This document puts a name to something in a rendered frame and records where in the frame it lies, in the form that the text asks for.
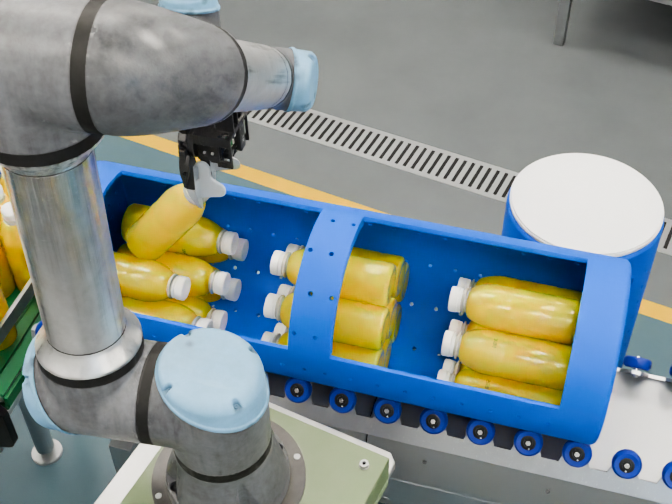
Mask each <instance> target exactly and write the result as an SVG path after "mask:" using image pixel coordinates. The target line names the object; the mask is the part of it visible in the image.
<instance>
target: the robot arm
mask: <svg viewBox="0 0 672 504"><path fill-rule="evenodd" d="M219 10H220V5H219V4H218V0H159V4H158V6H156V5H153V4H149V3H145V2H141V1H137V0H0V166H1V168H2V172H3V176H4V180H5V183H6V187H7V191H8V195H9V198H10V202H11V206H12V210H13V214H14V217H15V221H16V225H17V229H18V233H19V236H20V240H21V244H22V248H23V251H24V255H25V259H26V263H27V267H28V270H29V274H30V278H31V282H32V286H33V289H34V293H35V297H36V301H37V304H38V308H39V312H40V316H41V320H42V323H43V325H42V327H41V328H40V330H39V331H38V333H37V335H36V336H35V337H34V338H33V340H32V341H31V343H30V345H29V347H28V349H27V352H26V355H25V359H24V364H23V371H22V375H24V376H25V380H24V382H23V383H22V390H23V396H24V401H25V404H26V407H27V409H28V411H29V413H30V415H31V416H32V418H33V419H34V420H35V421H36V422H37V423H38V424H40V425H41V426H43V427H45V428H48V429H53V430H58V431H60V432H62V433H64V434H68V435H88V436H95V437H101V438H108V439H115V440H121V441H128V442H135V443H141V444H148V445H155V446H161V447H168V448H172V451H171V453H170V456H169V459H168V463H167V467H166V484H167V489H168V493H169V497H170V500H171V502H172V504H281V503H282V501H283V499H284V498H285V496H286V493H287V491H288V487H289V483H290V466H289V459H288V455H287V452H286V449H285V447H284V445H283V443H282V441H281V440H280V439H279V437H278V436H277V435H276V434H275V433H274V431H273V430H272V428H271V420H270V410H269V384H268V380H267V377H266V374H265V372H264V367H263V364H262V361H261V359H260V357H259V355H258V354H257V352H256V351H255V350H254V349H253V347H252V346H251V345H250V344H249V343H248V342H246V341H245V340H244V339H242V338H241V337H239V336H237V335H235V334H233V333H231V332H228V331H225V330H221V329H216V328H199V329H193V330H190V331H189V333H188V334H187V335H185V336H184V335H183V334H180V335H178V336H176V337H175V338H173V339H172V340H171V341H169V342H162V341H154V340H147V339H144V337H143V331H142V327H141V324H140V322H139V319H138V318H137V317H136V315H135V314H134V313H133V312H132V311H130V310H129V309H127V308H125V307H124V306H123V301H122V295H121V290H120V284H119V279H118V274H117V268H116V263H115V258H114V252H113V247H112V242H111V236H110V231H109V226H108V220H107V215H106V210H105V204H104V199H103V194H102V188H101V183H100V178H99V172H98V167H97V161H96V156H95V151H94V148H95V147H97V145H98V144H99V143H100V142H101V140H102V139H103V137H104V135H110V136H145V135H154V134H162V133H169V132H176V131H179V132H178V153H179V172H180V176H181V179H182V182H183V185H184V188H186V190H187V192H188V194H189V196H190V197H191V199H192V200H193V201H194V203H195V204H196V205H197V206H198V208H202V209H203V208H204V203H203V198H208V197H222V196H224V195H225V194H226V188H225V186H224V185H223V184H221V183H220V182H218V181H216V171H221V170H236V169H239V168H240V162H239V160H238V159H236V158H234V157H232V156H234V155H235V154H236V152H237V151H242V150H243V148H244V146H245V144H246V142H245V140H249V139H250V138H249V128H248V118H247V111H254V110H264V109H274V110H283V111H284V112H290V111H299V112H306V111H308V110H310V109H311V108H312V106H313V104H314V101H315V97H316V92H317V86H318V60H317V57H316V55H315V54H314V53H313V52H311V51H306V50H299V49H295V48H294V47H289V48H282V47H273V46H267V45H263V44H257V43H252V42H247V41H242V40H236V39H235V38H234V37H233V36H232V35H231V34H230V33H228V32H227V31H226V30H224V29H223V28H221V21H220V11H219ZM244 120H245V129H246V133H245V132H244ZM195 157H198V159H200V161H197V162H196V159H195Z"/></svg>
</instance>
